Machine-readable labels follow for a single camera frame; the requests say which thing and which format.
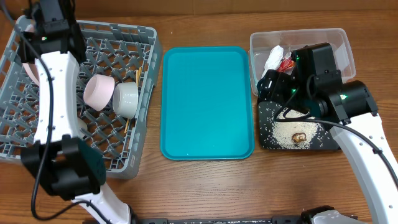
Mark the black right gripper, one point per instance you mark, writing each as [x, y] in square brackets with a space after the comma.
[273, 88]

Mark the red snack wrapper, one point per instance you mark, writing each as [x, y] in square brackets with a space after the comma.
[286, 63]

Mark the white paper napkin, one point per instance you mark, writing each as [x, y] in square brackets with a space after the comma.
[274, 60]

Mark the white rice grains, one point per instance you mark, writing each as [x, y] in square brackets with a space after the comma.
[295, 130]

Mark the brown food scrap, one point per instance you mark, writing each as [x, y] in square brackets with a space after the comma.
[299, 137]

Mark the wooden chopstick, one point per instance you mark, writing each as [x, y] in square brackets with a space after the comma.
[138, 75]

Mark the grey green bowl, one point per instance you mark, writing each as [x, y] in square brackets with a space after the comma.
[125, 99]

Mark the small white pink saucer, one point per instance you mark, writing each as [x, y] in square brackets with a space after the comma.
[98, 91]

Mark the large white round plate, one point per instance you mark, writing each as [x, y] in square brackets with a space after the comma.
[32, 72]

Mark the white paper cup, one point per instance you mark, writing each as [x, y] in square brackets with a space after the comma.
[82, 127]

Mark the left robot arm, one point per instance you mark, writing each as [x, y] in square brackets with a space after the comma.
[59, 160]

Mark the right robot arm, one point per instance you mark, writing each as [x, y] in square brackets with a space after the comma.
[349, 111]

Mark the black rectangular tray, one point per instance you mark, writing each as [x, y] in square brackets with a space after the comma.
[267, 140]

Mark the clear plastic bin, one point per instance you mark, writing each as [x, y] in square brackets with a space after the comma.
[261, 44]

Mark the teal plastic serving tray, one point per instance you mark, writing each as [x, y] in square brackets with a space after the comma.
[206, 111]

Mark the grey plastic dish rack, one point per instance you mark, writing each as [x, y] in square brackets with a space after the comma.
[116, 50]

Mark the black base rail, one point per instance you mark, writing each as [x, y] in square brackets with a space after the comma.
[323, 214]

